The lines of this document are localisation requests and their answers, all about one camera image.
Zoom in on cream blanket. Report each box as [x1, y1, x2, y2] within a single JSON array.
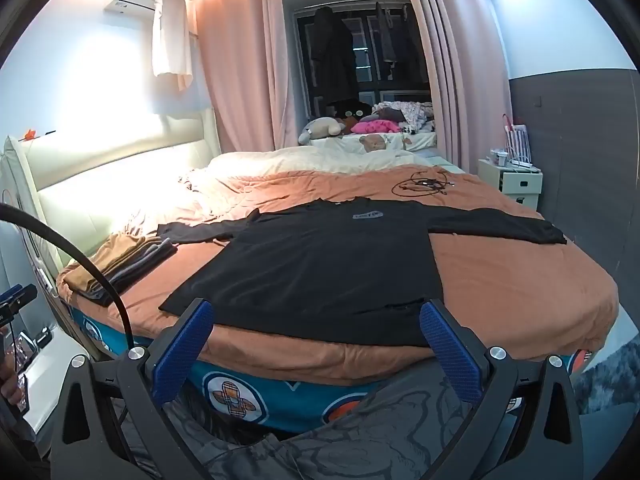
[[177, 149, 436, 201]]

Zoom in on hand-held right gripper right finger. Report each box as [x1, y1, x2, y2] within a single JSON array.
[[419, 297, 586, 480]]

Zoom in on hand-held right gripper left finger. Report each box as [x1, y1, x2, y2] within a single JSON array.
[[50, 297, 216, 480]]

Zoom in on cream plush toy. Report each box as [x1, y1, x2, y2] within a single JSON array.
[[298, 116, 343, 145]]

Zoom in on striped gift bag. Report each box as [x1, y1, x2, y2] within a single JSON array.
[[502, 114, 530, 163]]

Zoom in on white hanging shirt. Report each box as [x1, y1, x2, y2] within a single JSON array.
[[151, 0, 195, 92]]

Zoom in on dark hanging clothes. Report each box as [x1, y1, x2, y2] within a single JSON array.
[[375, 2, 412, 81]]

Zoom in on black cable bundle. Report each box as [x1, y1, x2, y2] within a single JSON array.
[[391, 171, 457, 197]]

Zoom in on orange blanket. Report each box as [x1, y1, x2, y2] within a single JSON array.
[[56, 167, 620, 386]]

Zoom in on teal printed bed sheet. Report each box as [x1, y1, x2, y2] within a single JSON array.
[[65, 305, 596, 433]]

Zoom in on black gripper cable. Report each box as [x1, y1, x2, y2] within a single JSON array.
[[0, 203, 136, 356]]

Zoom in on pink curtain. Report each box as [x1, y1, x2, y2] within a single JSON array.
[[194, 0, 301, 153], [400, 0, 511, 173]]

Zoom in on grey folded clothes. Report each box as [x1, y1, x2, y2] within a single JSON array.
[[82, 237, 178, 307]]

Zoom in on tan folded garment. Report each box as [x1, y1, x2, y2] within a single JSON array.
[[62, 232, 151, 293]]

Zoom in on floral clothes pile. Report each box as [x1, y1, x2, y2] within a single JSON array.
[[372, 101, 436, 133]]

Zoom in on person's grey patterned pants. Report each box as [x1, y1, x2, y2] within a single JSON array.
[[165, 355, 521, 480]]

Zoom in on black sweater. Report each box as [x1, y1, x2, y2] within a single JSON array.
[[157, 198, 568, 347]]

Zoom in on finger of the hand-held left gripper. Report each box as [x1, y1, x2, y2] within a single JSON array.
[[0, 284, 39, 323]]

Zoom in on dark window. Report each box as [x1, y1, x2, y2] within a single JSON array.
[[294, 4, 432, 117]]

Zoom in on black plush toy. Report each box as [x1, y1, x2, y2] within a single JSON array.
[[327, 100, 373, 118]]

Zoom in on white window seat sheet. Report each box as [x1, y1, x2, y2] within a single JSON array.
[[310, 130, 438, 153]]

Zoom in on grey patterned rug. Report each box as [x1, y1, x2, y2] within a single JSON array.
[[570, 327, 640, 413]]

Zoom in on person's left hand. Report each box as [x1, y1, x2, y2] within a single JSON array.
[[0, 359, 24, 407]]

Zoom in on cream padded headboard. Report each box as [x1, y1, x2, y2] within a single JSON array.
[[0, 107, 222, 291]]

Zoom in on white nightstand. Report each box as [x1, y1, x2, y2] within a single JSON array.
[[477, 158, 543, 211]]

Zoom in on pink cloth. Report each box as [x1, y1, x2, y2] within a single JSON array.
[[352, 119, 401, 135]]

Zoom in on black hanging coat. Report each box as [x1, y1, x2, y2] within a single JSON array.
[[310, 6, 361, 106]]

